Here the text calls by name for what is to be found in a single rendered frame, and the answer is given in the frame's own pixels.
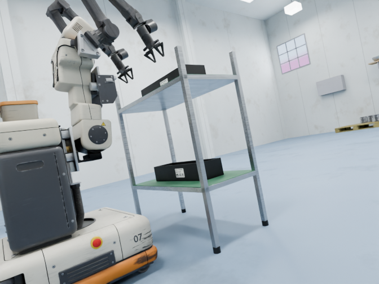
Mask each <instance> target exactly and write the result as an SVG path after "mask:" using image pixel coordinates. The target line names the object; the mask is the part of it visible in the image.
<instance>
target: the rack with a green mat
mask: <svg viewBox="0 0 379 284"><path fill-rule="evenodd" d="M174 50H175V56H176V60H177V65H178V71H179V76H178V77H176V78H174V79H173V80H171V81H169V82H168V83H166V84H164V85H162V86H160V87H159V88H157V89H155V90H153V91H151V92H150V93H148V94H146V95H144V96H142V97H141V98H139V99H138V100H136V101H133V102H132V103H130V104H129V105H127V106H125V107H123V108H121V104H120V98H119V95H118V91H117V98H116V99H115V104H116V109H117V115H118V121H119V124H120V130H121V136H122V142H123V145H124V151H125V157H126V162H127V168H128V172H129V177H130V183H131V189H132V193H133V198H134V204H135V209H136V214H138V215H142V213H141V210H140V204H139V198H138V193H137V189H140V190H162V191H173V192H178V196H179V201H180V207H181V210H182V213H185V212H186V207H185V204H184V198H183V192H195V193H202V196H203V200H204V205H205V211H206V217H207V220H208V226H209V232H210V237H211V243H212V247H213V252H214V254H219V253H221V247H220V244H219V238H218V233H217V227H216V223H215V218H214V212H213V207H212V203H211V197H210V191H212V190H215V189H218V188H221V187H224V186H226V185H229V184H232V183H235V182H237V181H240V180H243V179H246V178H249V177H251V176H252V177H253V180H254V186H255V191H256V195H257V201H258V206H259V212H260V216H261V220H262V226H268V225H269V224H268V218H267V212H266V207H265V202H264V198H263V192H262V187H261V181H260V178H259V172H258V166H257V161H256V157H255V151H254V146H253V141H252V135H251V131H250V126H249V120H248V114H247V111H246V105H245V100H244V94H243V88H242V85H241V79H240V73H239V68H238V64H237V59H236V53H235V51H231V52H229V56H230V62H231V67H232V72H233V75H228V74H187V72H186V66H185V63H184V57H183V51H182V47H181V46H176V47H174ZM233 82H235V87H236V93H237V99H238V102H239V108H240V113H241V119H242V123H243V128H244V134H245V140H246V145H247V149H248V155H249V160H250V165H251V170H234V171H223V173H224V175H221V176H218V177H215V178H212V179H209V180H207V177H206V171H205V165H204V160H203V156H202V150H201V145H200V139H199V133H198V130H197V124H196V118H195V113H194V109H193V104H192V99H194V98H196V97H199V96H201V95H204V94H206V93H208V92H211V91H214V90H216V89H218V88H221V87H223V86H225V85H228V84H230V83H233ZM182 103H185V106H186V112H187V118H188V123H189V129H190V133H191V138H192V144H193V149H194V153H195V158H196V164H197V170H198V173H199V179H200V181H156V179H153V180H150V181H145V182H143V183H139V184H136V183H135V178H134V172H133V167H132V163H131V157H130V151H129V146H128V142H127V136H126V131H125V125H124V119H123V116H122V115H123V114H129V113H143V112H155V111H162V113H163V116H164V122H165V128H166V133H167V137H168V143H169V148H170V154H171V160H172V163H173V162H177V160H176V157H175V151H174V146H173V140H172V137H171V131H170V125H169V119H168V114H167V109H170V108H172V107H175V106H177V105H179V104H182Z"/></svg>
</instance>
